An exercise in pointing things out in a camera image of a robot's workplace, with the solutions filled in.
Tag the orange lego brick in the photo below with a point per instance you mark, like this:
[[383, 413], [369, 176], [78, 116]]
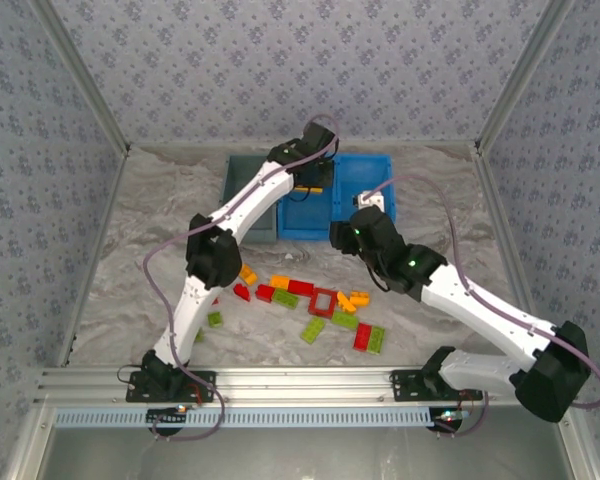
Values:
[[280, 281], [248, 274], [360, 298], [346, 302]]

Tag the long green lego brick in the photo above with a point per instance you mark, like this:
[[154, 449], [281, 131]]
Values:
[[344, 320], [313, 330], [285, 298], [376, 340]]

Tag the long red lego brick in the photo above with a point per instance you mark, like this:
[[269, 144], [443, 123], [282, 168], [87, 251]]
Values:
[[300, 287], [363, 336]]

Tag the red lego window frame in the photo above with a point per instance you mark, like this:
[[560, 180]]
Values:
[[313, 306]]

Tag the small green lego brick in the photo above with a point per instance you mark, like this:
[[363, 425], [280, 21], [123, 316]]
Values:
[[215, 319], [199, 336]]

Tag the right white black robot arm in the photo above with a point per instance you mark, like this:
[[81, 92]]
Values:
[[480, 315]]

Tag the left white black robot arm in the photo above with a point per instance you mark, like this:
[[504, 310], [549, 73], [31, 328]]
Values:
[[192, 300]]

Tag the blue plastic bin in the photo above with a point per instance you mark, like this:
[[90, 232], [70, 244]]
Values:
[[360, 172], [305, 220]]

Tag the grey plastic bin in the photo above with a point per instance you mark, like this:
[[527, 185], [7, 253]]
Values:
[[240, 175]]

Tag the black controller board with led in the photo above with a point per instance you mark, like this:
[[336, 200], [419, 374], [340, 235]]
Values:
[[447, 422], [160, 416]]

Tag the grey metal shelf sheet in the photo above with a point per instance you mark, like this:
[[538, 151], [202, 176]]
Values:
[[305, 455]]

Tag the aluminum side rail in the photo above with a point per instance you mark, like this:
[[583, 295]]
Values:
[[97, 250], [500, 215]]

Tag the wide aluminum mounting rail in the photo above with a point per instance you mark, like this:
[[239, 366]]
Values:
[[305, 385]]

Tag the slanted aluminum frame post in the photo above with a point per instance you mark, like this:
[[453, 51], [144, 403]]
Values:
[[81, 75], [521, 75]]

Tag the aluminum frame leg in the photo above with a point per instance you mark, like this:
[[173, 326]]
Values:
[[582, 450], [27, 445]]

